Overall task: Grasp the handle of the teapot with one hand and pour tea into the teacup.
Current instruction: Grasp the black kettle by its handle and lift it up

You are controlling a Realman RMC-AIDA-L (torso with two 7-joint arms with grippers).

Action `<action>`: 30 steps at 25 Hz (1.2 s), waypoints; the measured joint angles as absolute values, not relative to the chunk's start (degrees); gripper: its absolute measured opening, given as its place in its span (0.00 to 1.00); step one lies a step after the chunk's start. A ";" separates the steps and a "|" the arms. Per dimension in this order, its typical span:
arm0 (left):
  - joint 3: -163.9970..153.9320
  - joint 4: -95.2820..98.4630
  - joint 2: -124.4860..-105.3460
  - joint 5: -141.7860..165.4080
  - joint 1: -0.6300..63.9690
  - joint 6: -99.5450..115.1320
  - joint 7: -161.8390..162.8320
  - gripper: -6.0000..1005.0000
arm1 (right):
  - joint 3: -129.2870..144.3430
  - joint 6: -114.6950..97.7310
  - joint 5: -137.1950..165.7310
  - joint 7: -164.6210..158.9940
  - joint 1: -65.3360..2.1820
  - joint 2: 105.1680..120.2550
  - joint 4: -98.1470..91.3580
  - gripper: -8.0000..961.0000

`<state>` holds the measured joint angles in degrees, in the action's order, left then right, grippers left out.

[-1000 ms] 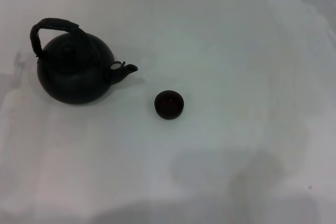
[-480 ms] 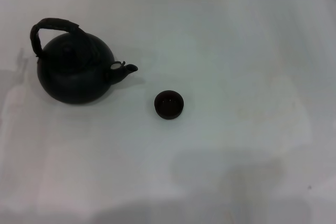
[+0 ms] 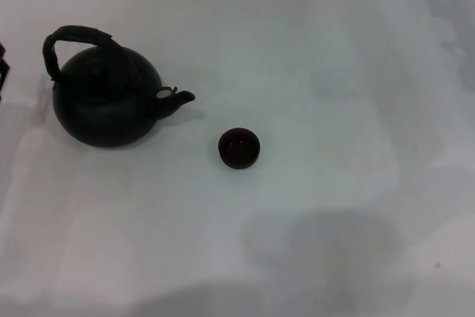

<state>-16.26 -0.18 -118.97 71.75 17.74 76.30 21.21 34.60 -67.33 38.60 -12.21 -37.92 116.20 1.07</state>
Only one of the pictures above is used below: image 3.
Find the small dark teacup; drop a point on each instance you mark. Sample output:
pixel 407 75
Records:
pixel 239 148

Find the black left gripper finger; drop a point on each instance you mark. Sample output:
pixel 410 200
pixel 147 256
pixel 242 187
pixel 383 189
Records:
pixel 3 79

